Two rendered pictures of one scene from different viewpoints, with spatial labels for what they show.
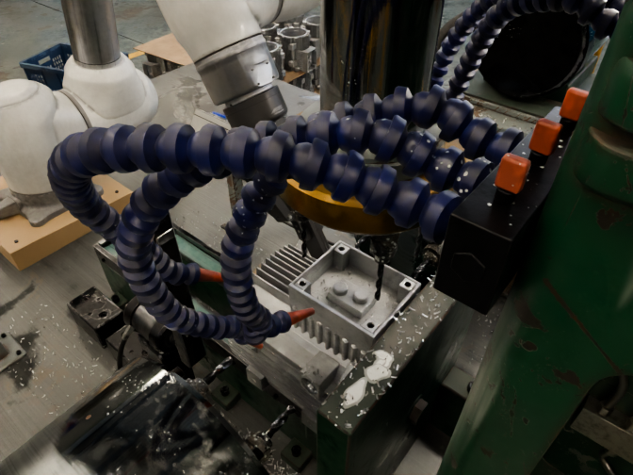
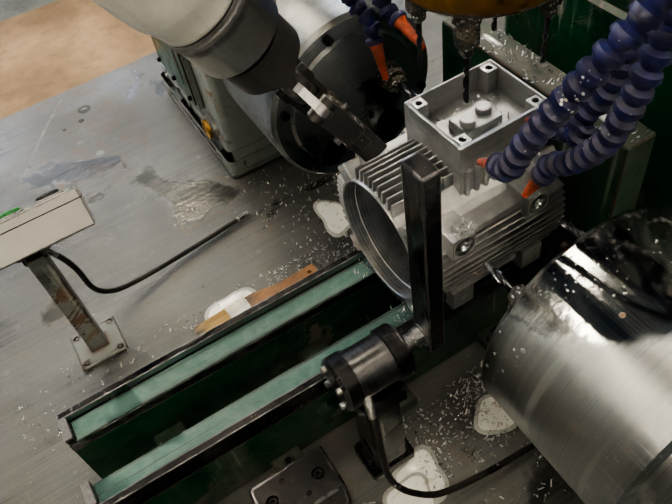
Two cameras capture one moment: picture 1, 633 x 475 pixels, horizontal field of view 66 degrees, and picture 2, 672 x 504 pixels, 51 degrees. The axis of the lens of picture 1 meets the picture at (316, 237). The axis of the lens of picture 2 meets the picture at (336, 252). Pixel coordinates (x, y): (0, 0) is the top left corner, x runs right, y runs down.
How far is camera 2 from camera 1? 62 cm
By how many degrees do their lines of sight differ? 42
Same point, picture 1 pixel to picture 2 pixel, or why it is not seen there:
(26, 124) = not seen: outside the picture
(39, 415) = not seen: outside the picture
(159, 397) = (614, 245)
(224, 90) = (263, 34)
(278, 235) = (148, 299)
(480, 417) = not seen: outside the picture
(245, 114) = (285, 47)
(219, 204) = (27, 368)
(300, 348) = (491, 201)
